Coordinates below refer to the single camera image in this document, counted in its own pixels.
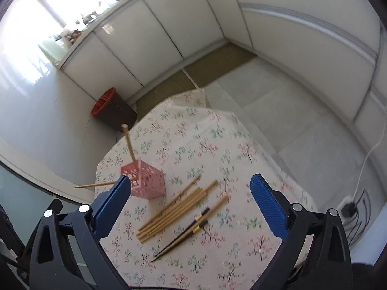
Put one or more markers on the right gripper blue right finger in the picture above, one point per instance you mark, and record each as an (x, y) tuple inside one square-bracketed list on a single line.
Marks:
[(314, 251)]

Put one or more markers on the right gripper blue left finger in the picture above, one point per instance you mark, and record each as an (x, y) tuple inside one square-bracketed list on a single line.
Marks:
[(53, 264)]

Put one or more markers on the bamboo chopstick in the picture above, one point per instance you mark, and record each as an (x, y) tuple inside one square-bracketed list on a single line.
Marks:
[(94, 185), (175, 213), (195, 193), (211, 212), (171, 218), (171, 204), (125, 129)]

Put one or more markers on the black chopstick gold band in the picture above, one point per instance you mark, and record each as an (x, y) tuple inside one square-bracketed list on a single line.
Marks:
[(199, 216), (168, 249)]

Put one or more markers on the white kitchen cabinets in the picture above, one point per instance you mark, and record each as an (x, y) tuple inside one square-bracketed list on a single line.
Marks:
[(333, 46)]

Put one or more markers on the floral tablecloth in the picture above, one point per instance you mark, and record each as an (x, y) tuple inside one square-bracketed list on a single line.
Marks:
[(206, 231)]

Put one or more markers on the pink perforated utensil basket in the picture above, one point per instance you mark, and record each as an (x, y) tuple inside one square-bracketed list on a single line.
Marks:
[(147, 182)]

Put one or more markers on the brown bin with red liner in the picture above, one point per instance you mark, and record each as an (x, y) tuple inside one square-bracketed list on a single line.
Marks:
[(114, 111)]

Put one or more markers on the power strip with black cables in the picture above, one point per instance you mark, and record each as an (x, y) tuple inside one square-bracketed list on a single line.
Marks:
[(356, 217)]

